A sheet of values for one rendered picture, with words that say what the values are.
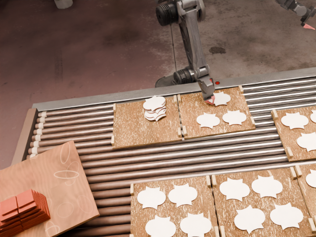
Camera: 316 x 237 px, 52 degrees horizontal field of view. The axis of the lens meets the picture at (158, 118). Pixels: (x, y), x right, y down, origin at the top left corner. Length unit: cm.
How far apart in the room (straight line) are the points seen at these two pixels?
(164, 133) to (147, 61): 212
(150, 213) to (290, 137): 86
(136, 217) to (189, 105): 78
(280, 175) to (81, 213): 100
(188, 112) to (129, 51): 228
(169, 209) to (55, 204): 56
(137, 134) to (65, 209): 60
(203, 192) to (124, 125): 65
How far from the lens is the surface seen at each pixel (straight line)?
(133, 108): 207
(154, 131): 192
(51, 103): 235
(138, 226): 163
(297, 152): 186
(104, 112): 214
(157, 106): 197
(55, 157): 186
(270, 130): 195
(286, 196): 171
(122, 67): 392
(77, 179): 172
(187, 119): 196
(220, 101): 203
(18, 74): 444
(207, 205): 164
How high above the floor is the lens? 241
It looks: 48 degrees down
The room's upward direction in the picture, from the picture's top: 11 degrees counter-clockwise
